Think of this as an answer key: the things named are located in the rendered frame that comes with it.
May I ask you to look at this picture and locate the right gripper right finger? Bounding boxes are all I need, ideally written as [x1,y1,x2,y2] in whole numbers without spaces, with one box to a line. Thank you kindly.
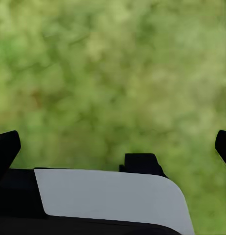
[215,130,226,163]

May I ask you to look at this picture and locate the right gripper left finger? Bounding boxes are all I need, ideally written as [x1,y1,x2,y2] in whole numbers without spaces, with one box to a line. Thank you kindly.
[0,130,21,182]

